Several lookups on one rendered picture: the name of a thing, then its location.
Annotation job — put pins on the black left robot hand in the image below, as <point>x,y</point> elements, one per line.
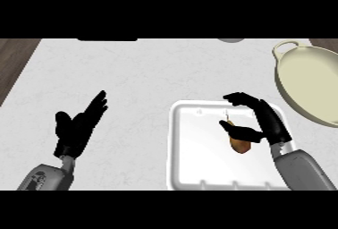
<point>76,128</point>

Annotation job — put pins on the brown yellow pear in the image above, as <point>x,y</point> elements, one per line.
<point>240,145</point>

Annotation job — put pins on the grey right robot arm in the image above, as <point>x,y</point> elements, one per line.
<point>300,168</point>

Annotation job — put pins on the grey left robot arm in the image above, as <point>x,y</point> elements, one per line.
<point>48,175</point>

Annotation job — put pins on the grey round object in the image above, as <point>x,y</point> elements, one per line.
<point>231,40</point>

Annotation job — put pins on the white square tray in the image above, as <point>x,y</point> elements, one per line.
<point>207,155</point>

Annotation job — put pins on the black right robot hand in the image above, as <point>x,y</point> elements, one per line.
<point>271,122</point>

